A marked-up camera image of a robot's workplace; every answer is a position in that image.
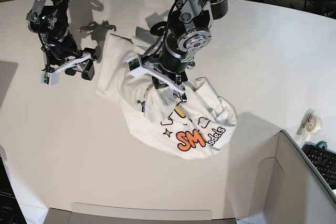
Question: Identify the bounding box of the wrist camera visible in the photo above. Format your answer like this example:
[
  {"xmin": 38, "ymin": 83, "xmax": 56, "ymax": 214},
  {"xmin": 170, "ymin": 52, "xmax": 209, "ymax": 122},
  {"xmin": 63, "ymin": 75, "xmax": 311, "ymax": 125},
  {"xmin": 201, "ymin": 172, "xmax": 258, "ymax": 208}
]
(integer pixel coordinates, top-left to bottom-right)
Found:
[
  {"xmin": 41, "ymin": 71, "xmax": 60, "ymax": 86},
  {"xmin": 126, "ymin": 54, "xmax": 145, "ymax": 78}
]

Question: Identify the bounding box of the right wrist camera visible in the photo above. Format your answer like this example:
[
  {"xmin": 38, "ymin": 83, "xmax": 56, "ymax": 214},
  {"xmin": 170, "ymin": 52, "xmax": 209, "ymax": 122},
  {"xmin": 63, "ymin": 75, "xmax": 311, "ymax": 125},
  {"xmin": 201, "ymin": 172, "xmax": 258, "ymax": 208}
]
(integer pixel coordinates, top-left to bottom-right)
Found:
[{"xmin": 41, "ymin": 71, "xmax": 60, "ymax": 86}]

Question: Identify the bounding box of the grey cardboard box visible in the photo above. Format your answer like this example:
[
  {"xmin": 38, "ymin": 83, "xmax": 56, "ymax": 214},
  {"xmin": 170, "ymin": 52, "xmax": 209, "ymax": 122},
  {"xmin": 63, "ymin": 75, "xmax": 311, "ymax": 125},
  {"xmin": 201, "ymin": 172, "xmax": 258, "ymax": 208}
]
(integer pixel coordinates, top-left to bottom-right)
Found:
[{"xmin": 44, "ymin": 130, "xmax": 335, "ymax": 223}]

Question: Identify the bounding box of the clear tape dispenser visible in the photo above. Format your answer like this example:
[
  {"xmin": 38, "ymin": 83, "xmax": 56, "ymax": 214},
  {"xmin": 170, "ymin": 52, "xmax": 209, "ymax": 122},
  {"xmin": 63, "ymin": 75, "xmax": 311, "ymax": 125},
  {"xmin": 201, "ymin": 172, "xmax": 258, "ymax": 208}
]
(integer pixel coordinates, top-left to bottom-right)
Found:
[{"xmin": 296, "ymin": 109, "xmax": 322, "ymax": 141}]

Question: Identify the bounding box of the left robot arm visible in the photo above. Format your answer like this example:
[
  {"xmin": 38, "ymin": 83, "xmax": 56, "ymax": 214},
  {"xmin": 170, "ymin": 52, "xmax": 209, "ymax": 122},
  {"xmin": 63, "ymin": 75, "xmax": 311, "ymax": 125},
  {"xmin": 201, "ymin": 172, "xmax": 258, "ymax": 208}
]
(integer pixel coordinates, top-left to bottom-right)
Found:
[{"xmin": 141, "ymin": 0, "xmax": 228, "ymax": 101}]

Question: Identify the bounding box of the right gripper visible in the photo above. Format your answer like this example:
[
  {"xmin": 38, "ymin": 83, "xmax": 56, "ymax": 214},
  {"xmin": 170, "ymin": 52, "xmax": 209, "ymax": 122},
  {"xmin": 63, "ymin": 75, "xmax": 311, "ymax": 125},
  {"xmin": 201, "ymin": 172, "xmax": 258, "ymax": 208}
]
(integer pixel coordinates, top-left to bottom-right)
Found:
[{"xmin": 40, "ymin": 32, "xmax": 96, "ymax": 80}]

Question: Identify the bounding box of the black keyboard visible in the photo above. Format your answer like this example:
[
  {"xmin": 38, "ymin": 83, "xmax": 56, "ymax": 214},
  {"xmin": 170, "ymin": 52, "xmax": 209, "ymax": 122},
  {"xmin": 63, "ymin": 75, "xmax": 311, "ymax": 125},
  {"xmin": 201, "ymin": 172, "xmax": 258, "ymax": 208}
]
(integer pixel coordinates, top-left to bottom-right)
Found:
[{"xmin": 302, "ymin": 144, "xmax": 336, "ymax": 190}]

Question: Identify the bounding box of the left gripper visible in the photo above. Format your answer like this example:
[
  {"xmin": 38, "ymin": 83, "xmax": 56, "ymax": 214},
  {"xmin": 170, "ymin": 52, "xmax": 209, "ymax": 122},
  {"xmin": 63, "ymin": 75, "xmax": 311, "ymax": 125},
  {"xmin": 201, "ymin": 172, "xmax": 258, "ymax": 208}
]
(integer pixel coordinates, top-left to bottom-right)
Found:
[{"xmin": 141, "ymin": 48, "xmax": 195, "ymax": 103}]

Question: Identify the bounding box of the grey flat panel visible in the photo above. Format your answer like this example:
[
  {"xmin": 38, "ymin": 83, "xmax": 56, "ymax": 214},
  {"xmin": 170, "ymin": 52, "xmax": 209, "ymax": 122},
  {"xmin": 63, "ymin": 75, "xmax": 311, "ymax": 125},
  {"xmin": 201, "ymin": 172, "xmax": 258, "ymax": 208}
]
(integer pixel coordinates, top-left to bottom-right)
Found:
[{"xmin": 0, "ymin": 60, "xmax": 18, "ymax": 108}]

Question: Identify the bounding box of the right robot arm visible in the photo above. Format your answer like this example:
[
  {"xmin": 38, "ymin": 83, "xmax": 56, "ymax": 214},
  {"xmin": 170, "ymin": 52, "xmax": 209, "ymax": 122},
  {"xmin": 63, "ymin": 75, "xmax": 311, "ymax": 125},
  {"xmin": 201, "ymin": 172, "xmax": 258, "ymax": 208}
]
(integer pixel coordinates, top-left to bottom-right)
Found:
[{"xmin": 26, "ymin": 0, "xmax": 98, "ymax": 86}]

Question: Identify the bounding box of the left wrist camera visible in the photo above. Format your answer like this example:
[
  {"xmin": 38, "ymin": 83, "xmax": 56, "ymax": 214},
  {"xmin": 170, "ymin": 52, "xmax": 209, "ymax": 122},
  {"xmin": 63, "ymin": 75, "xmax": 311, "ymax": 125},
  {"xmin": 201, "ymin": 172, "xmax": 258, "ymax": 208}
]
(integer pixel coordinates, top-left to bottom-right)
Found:
[{"xmin": 126, "ymin": 54, "xmax": 145, "ymax": 78}]

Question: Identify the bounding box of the white printed t-shirt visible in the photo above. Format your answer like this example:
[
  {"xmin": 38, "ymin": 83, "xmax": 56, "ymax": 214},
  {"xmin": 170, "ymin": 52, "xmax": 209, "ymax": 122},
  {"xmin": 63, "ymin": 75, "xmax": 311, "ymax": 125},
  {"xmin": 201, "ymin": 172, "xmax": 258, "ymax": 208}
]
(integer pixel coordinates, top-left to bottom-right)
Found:
[{"xmin": 97, "ymin": 34, "xmax": 237, "ymax": 160}]

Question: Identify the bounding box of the green tape roll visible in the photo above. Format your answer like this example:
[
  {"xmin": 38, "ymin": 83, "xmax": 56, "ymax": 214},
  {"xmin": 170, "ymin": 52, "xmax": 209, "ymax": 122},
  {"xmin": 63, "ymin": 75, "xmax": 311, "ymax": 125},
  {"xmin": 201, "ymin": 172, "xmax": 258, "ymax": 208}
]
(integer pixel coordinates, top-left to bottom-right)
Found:
[{"xmin": 316, "ymin": 141, "xmax": 328, "ymax": 150}]

